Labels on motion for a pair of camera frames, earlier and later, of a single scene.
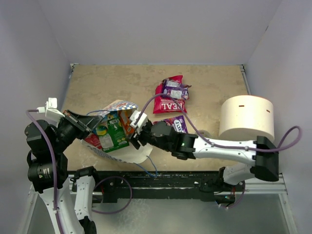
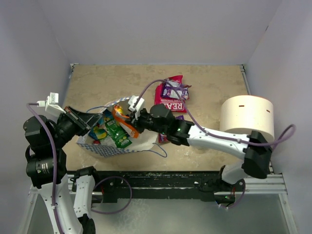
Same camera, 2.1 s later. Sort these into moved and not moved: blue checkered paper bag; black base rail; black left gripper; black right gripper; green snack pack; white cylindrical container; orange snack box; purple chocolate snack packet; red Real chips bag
Moved: blue checkered paper bag; orange snack box; black right gripper
Not moved: black left gripper; purple chocolate snack packet; green snack pack; black base rail; white cylindrical container; red Real chips bag
